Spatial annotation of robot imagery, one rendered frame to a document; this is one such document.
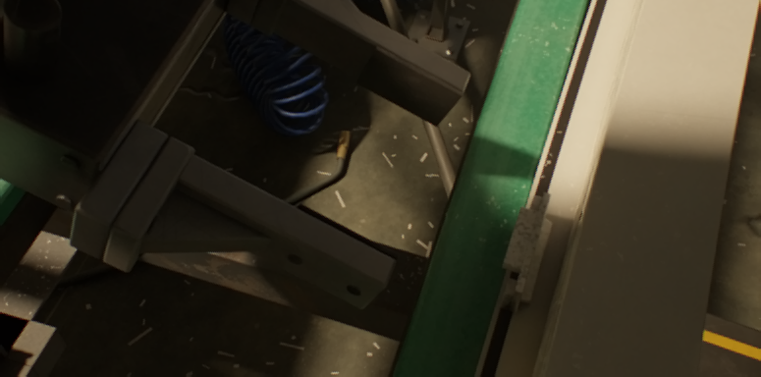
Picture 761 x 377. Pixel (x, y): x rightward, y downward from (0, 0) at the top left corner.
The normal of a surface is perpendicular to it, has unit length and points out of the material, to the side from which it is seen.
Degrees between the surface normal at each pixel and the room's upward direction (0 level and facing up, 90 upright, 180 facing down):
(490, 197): 0
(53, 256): 0
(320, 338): 0
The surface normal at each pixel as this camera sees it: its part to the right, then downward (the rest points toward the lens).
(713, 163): 0.02, -0.58
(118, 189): 0.33, -0.45
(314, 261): -0.34, 0.76
